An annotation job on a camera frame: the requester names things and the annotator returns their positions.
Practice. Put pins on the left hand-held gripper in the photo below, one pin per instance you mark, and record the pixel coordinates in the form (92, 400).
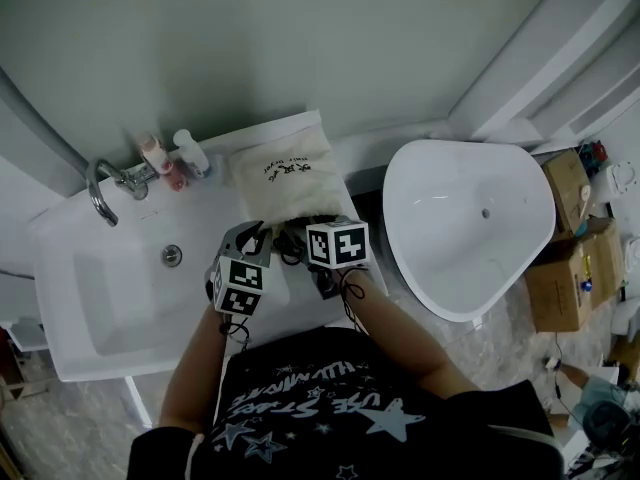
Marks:
(240, 283)

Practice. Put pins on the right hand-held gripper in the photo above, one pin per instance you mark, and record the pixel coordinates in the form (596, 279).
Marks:
(335, 245)

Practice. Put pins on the person's left forearm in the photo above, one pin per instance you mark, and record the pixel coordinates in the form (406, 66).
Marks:
(195, 368)

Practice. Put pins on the person's right forearm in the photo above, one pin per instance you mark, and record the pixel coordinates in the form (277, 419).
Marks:
(400, 333)

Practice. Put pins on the chrome sink drain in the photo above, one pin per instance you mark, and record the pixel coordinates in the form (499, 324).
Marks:
(171, 255)

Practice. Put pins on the white pump bottle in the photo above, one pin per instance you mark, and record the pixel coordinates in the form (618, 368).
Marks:
(192, 153)

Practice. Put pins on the pink bottle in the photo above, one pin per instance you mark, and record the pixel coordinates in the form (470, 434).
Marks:
(160, 165)

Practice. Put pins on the white bathtub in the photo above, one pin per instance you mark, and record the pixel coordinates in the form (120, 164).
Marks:
(465, 228)

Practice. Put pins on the white vanity sink cabinet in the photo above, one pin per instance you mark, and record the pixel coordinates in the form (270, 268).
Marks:
(125, 293)

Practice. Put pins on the chrome faucet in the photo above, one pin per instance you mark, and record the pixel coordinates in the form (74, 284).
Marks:
(100, 193)

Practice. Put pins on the person's black star t-shirt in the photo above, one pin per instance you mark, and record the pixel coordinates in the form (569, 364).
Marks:
(350, 418)

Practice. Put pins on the large cardboard box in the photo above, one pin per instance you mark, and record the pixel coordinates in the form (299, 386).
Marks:
(560, 288)

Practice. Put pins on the small cardboard box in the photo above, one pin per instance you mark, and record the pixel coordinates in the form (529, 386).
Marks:
(565, 193)

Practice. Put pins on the white side cabinet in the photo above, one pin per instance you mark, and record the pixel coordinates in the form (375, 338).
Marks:
(25, 328)

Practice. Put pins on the small colourful items crate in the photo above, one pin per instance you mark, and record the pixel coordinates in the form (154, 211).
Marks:
(594, 152)

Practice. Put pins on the white toilet seat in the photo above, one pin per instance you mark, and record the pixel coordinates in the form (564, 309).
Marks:
(622, 178)
(634, 253)

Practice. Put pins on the grey glass wall panel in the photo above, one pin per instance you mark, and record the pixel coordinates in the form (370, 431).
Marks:
(250, 43)

